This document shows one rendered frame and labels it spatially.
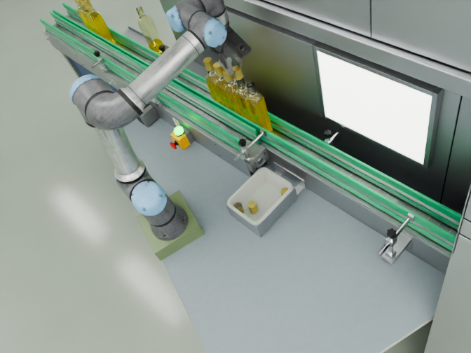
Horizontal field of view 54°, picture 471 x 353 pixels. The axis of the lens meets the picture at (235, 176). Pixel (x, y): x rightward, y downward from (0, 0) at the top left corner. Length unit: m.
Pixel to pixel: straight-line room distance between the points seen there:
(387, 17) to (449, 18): 0.17
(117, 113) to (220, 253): 0.71
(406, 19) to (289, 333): 1.01
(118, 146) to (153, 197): 0.21
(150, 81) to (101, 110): 0.16
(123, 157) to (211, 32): 0.54
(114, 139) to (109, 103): 0.23
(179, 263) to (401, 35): 1.12
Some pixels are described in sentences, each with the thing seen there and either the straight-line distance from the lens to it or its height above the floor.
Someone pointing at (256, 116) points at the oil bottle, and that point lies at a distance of 1.80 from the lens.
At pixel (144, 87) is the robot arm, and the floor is 1.45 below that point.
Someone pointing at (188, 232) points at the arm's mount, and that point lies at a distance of 1.79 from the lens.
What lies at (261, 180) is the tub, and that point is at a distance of 1.87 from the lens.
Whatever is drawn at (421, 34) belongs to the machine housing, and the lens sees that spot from 1.31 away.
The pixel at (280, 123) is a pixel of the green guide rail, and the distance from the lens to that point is 1.83.
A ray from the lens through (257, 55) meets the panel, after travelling 1.82.
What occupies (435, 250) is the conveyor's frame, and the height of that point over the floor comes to 0.87.
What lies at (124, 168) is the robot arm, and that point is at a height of 1.12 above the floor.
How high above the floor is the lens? 2.27
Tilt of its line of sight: 51 degrees down
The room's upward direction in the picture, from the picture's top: 22 degrees counter-clockwise
